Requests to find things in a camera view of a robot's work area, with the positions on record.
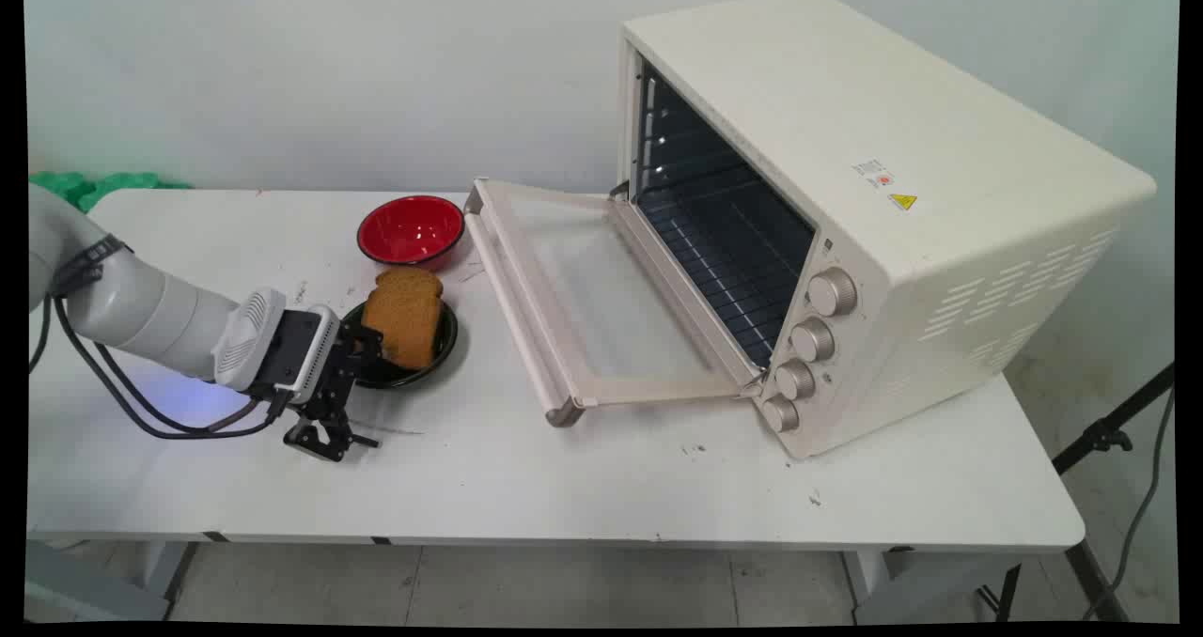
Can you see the red bowl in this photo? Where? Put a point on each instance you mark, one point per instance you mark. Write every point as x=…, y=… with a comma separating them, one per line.
x=411, y=229

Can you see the black tripod stand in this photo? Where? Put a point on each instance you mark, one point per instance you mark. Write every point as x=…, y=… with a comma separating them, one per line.
x=1090, y=449

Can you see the green crumpled cloth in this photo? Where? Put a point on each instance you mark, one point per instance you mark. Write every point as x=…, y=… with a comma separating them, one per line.
x=94, y=187

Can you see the metal oven rack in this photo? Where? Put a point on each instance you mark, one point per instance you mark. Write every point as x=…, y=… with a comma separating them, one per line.
x=728, y=252

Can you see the black round plate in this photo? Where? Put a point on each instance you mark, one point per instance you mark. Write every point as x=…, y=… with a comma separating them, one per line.
x=442, y=341

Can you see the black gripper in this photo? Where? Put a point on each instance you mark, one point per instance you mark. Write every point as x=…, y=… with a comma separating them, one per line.
x=329, y=374

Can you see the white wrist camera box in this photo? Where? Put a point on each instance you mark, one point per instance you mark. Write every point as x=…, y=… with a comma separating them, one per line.
x=315, y=350

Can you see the cream glass oven door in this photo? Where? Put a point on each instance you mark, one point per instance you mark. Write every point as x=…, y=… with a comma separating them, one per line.
x=583, y=289

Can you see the silver oven knob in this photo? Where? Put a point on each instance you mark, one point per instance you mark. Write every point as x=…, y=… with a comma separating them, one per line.
x=781, y=413
x=833, y=292
x=812, y=340
x=795, y=380

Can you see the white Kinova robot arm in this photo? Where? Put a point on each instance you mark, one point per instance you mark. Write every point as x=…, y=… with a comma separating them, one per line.
x=141, y=303

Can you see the brown bread slice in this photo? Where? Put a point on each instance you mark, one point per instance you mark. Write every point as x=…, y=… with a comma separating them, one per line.
x=404, y=316

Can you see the cream toaster oven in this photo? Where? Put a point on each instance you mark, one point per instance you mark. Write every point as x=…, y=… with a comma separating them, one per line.
x=940, y=195

